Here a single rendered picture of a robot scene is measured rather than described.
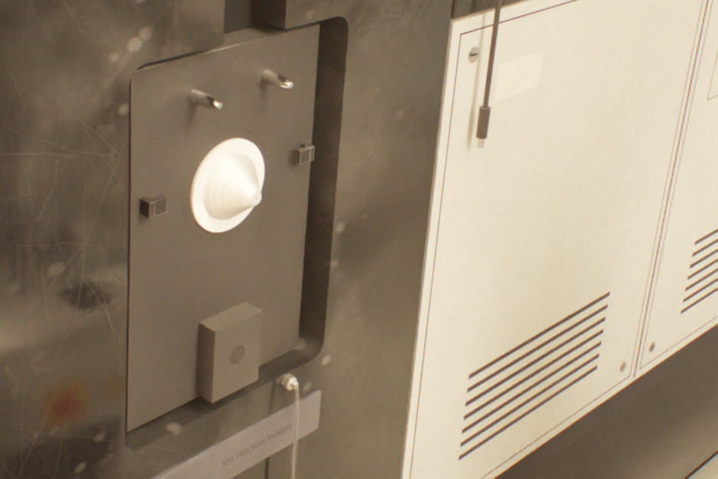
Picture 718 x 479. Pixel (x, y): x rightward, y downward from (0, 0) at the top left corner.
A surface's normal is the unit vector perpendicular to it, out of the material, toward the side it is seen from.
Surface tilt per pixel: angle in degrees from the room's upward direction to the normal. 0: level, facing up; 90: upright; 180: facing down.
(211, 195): 88
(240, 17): 90
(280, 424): 90
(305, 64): 90
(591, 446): 0
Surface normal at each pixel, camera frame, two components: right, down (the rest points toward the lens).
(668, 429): 0.08, -0.91
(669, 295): 0.76, 0.33
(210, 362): -0.65, 0.26
